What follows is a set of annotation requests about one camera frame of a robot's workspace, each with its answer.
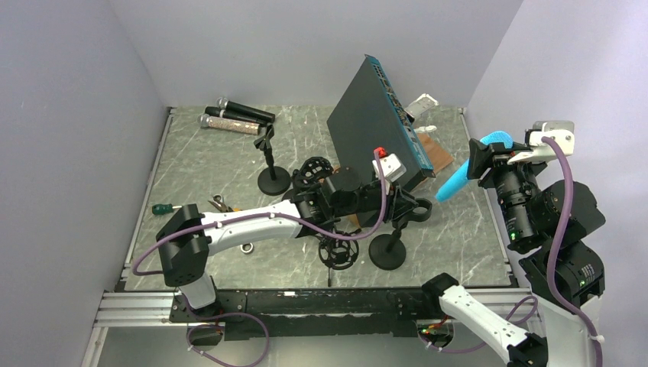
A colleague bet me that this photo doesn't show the tripod shock mount stand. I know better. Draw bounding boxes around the tripod shock mount stand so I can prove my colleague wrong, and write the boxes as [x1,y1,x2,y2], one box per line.
[316,235,359,287]

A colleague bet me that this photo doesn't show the blue microphone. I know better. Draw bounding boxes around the blue microphone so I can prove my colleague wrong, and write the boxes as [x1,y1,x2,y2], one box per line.
[435,131,514,202]

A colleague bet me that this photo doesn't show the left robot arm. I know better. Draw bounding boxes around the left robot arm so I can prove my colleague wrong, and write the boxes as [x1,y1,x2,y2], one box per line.
[156,168,420,321]

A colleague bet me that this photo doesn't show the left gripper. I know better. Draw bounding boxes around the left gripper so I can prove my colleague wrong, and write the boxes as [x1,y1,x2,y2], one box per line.
[334,180,418,226]

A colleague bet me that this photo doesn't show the round base shock mount stand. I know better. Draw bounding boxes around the round base shock mount stand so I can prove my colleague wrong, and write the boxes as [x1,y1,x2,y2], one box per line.
[282,157,334,200]

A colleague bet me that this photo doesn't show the silver ratchet wrench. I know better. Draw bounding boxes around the silver ratchet wrench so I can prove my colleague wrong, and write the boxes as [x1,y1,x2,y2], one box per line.
[239,243,254,255]

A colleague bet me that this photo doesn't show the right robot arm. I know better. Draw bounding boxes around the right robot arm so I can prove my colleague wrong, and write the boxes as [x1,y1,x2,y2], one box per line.
[420,132,605,366]

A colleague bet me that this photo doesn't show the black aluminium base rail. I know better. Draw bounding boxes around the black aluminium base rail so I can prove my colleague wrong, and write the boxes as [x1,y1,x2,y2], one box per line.
[94,287,445,340]

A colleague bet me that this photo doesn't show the white plastic bracket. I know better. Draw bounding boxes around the white plastic bracket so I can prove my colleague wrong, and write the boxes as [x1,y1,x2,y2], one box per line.
[404,93,439,123]

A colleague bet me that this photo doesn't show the yellow handled pliers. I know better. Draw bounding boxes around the yellow handled pliers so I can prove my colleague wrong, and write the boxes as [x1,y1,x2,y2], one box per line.
[208,194,240,213]

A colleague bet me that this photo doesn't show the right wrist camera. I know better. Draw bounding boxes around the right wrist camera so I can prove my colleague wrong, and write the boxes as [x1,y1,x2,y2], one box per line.
[507,120,575,165]

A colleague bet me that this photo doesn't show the round base clip stand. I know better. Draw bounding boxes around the round base clip stand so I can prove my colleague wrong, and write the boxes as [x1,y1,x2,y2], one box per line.
[254,123,291,196]

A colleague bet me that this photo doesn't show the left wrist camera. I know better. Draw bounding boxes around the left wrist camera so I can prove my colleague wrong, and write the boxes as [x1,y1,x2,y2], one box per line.
[372,147,407,185]

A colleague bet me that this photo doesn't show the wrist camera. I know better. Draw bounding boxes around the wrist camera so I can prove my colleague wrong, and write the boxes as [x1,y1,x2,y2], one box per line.
[372,147,407,185]
[507,120,575,165]

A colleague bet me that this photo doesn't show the black network switch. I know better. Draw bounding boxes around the black network switch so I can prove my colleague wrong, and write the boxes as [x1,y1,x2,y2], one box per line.
[326,54,436,229]

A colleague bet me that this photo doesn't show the green screwdriver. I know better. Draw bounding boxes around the green screwdriver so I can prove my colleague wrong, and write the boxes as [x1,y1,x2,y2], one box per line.
[151,203,181,216]

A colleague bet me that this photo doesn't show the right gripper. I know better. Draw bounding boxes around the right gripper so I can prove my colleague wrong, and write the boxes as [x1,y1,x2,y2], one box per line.
[466,135,546,243]

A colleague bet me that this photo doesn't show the black silver-mesh microphone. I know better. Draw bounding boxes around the black silver-mesh microphone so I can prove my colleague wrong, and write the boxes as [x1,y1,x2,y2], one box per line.
[216,97,276,124]

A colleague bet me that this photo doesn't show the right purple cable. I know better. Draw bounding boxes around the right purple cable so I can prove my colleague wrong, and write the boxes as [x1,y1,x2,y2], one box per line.
[417,136,606,367]

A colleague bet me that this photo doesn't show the brown wooden board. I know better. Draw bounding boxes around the brown wooden board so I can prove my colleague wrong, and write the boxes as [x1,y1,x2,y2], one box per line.
[347,132,454,229]

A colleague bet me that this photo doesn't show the blue mic clip stand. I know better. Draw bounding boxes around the blue mic clip stand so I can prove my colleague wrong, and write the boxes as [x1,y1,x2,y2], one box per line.
[368,199,433,271]

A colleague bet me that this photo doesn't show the black foam-head microphone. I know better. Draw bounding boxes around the black foam-head microphone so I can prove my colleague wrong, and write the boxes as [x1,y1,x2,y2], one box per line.
[204,106,276,126]

